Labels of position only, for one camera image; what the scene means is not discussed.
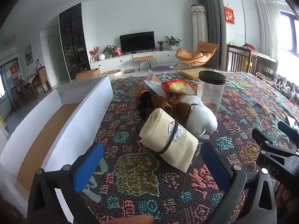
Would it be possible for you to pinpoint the flat yellow box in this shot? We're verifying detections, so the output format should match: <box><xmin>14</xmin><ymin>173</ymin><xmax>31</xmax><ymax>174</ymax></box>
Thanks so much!
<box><xmin>181</xmin><ymin>68</ymin><xmax>211</xmax><ymax>77</ymax></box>

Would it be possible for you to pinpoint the black television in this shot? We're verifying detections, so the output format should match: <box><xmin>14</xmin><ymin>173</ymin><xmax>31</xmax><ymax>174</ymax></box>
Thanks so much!
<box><xmin>120</xmin><ymin>31</ymin><xmax>156</xmax><ymax>53</ymax></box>

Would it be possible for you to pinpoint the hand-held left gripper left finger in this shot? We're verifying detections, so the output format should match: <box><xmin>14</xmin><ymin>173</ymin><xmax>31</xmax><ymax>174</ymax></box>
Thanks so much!
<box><xmin>27</xmin><ymin>142</ymin><xmax>104</xmax><ymax>224</ymax></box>

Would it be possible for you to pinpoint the clear jar with black lid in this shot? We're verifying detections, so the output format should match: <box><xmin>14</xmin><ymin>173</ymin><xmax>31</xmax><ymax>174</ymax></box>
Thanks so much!
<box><xmin>197</xmin><ymin>70</ymin><xmax>226</xmax><ymax>112</ymax></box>

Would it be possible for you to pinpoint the cream towel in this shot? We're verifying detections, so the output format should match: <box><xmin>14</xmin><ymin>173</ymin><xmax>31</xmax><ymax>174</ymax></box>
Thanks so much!
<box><xmin>139</xmin><ymin>108</ymin><xmax>199</xmax><ymax>173</ymax></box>

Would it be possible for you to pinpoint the white sheer curtain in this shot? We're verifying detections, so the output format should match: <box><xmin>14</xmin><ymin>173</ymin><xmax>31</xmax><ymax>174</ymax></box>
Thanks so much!
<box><xmin>256</xmin><ymin>0</ymin><xmax>283</xmax><ymax>59</ymax></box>

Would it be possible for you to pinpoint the purple round rug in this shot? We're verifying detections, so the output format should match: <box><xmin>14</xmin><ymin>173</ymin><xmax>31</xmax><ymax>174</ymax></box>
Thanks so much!
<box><xmin>152</xmin><ymin>66</ymin><xmax>173</xmax><ymax>73</ymax></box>

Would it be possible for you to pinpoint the white television cabinet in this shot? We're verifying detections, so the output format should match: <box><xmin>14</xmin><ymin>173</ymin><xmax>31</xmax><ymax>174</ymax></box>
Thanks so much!
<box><xmin>90</xmin><ymin>50</ymin><xmax>181</xmax><ymax>71</ymax></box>

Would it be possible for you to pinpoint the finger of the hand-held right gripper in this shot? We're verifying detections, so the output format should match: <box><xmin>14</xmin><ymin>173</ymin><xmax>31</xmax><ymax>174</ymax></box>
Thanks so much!
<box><xmin>252</xmin><ymin>128</ymin><xmax>275</xmax><ymax>151</ymax></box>
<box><xmin>278</xmin><ymin>116</ymin><xmax>299</xmax><ymax>143</ymax></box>

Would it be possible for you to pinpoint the black display cabinet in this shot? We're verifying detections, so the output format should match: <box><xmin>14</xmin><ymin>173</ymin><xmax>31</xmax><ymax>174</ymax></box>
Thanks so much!
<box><xmin>58</xmin><ymin>2</ymin><xmax>91</xmax><ymax>81</ymax></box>

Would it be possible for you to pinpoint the black fuzzy cloth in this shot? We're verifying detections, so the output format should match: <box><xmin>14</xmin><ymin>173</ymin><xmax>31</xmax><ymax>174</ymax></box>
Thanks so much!
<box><xmin>137</xmin><ymin>91</ymin><xmax>155</xmax><ymax>119</ymax></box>

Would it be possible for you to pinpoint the cardboard box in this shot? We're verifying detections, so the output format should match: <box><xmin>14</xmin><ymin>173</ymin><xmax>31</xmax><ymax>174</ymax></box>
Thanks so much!
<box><xmin>76</xmin><ymin>68</ymin><xmax>101</xmax><ymax>82</ymax></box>

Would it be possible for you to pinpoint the person's left hand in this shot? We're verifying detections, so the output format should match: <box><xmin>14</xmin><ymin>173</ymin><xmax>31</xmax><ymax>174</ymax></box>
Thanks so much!
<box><xmin>111</xmin><ymin>215</ymin><xmax>154</xmax><ymax>224</ymax></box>

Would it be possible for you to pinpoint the wooden dining chair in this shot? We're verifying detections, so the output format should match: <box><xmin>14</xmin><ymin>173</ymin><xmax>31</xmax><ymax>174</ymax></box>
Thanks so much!
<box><xmin>30</xmin><ymin>68</ymin><xmax>52</xmax><ymax>98</ymax></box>

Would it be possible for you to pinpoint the large green potted plant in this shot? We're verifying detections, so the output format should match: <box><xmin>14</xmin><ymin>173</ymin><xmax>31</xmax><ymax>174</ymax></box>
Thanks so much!
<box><xmin>164</xmin><ymin>36</ymin><xmax>182</xmax><ymax>51</ymax></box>

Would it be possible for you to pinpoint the bushy green potted plant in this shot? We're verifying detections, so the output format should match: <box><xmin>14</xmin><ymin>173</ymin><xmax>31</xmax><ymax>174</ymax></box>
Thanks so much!
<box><xmin>103</xmin><ymin>45</ymin><xmax>116</xmax><ymax>59</ymax></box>

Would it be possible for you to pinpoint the white storage box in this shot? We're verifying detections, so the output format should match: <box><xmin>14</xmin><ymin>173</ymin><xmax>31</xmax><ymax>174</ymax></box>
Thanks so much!
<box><xmin>0</xmin><ymin>75</ymin><xmax>114</xmax><ymax>211</ymax></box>

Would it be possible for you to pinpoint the grey curtain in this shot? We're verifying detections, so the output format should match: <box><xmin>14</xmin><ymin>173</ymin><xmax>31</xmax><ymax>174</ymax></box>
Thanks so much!
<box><xmin>197</xmin><ymin>0</ymin><xmax>223</xmax><ymax>70</ymax></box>

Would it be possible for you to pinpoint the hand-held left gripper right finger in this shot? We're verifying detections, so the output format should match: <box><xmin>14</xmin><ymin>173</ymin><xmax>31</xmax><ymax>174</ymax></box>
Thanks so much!
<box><xmin>200</xmin><ymin>142</ymin><xmax>277</xmax><ymax>224</ymax></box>

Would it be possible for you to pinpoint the dark wooden chair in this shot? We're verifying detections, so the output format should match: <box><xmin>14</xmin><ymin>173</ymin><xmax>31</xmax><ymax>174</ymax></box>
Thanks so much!
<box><xmin>227</xmin><ymin>44</ymin><xmax>278</xmax><ymax>75</ymax></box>

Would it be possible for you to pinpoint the orange lounge chair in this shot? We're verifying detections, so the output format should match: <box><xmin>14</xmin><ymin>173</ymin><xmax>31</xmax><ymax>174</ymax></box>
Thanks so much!
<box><xmin>175</xmin><ymin>41</ymin><xmax>219</xmax><ymax>69</ymax></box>

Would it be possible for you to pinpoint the brown knitted cloth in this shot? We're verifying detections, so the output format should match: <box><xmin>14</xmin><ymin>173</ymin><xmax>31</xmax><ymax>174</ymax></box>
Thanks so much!
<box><xmin>151</xmin><ymin>94</ymin><xmax>191</xmax><ymax>122</ymax></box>

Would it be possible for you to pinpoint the framed wall picture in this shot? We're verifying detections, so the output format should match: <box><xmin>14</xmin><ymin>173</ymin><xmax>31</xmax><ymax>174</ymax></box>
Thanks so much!
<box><xmin>24</xmin><ymin>44</ymin><xmax>33</xmax><ymax>66</ymax></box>

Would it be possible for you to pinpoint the patterned woven blanket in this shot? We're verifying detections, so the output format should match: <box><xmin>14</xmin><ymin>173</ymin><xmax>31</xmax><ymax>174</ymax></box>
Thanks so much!
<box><xmin>77</xmin><ymin>69</ymin><xmax>299</xmax><ymax>224</ymax></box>

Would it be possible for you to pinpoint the covered standing air conditioner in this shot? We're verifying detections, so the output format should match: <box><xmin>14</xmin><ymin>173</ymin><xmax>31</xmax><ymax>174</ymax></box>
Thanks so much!
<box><xmin>191</xmin><ymin>4</ymin><xmax>209</xmax><ymax>43</ymax></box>

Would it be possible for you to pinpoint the white wipes packet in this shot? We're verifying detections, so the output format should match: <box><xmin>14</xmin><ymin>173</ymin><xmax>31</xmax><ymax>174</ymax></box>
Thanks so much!
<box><xmin>144</xmin><ymin>69</ymin><xmax>169</xmax><ymax>98</ymax></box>

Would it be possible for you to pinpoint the red flower bouquet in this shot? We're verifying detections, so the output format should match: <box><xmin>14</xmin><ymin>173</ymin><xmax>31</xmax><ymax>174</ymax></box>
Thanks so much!
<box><xmin>89</xmin><ymin>46</ymin><xmax>100</xmax><ymax>62</ymax></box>

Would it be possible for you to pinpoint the red wall calendar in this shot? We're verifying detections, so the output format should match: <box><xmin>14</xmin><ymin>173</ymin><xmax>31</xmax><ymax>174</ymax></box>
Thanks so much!
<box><xmin>224</xmin><ymin>6</ymin><xmax>236</xmax><ymax>24</ymax></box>

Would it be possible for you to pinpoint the wooden bench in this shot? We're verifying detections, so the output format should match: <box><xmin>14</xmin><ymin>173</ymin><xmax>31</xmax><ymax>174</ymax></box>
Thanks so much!
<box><xmin>133</xmin><ymin>55</ymin><xmax>155</xmax><ymax>71</ymax></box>

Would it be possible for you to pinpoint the cluttered side shelf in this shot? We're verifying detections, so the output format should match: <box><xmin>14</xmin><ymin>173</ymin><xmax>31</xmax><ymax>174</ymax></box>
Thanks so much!
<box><xmin>256</xmin><ymin>71</ymin><xmax>299</xmax><ymax>105</ymax></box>

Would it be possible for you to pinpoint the person's right hand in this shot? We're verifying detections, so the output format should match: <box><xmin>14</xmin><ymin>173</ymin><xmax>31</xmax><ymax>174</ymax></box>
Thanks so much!
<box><xmin>276</xmin><ymin>184</ymin><xmax>299</xmax><ymax>215</ymax></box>

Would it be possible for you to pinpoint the glass door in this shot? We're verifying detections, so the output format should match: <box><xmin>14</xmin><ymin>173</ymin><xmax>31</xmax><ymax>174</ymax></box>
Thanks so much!
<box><xmin>0</xmin><ymin>57</ymin><xmax>21</xmax><ymax>112</ymax></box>

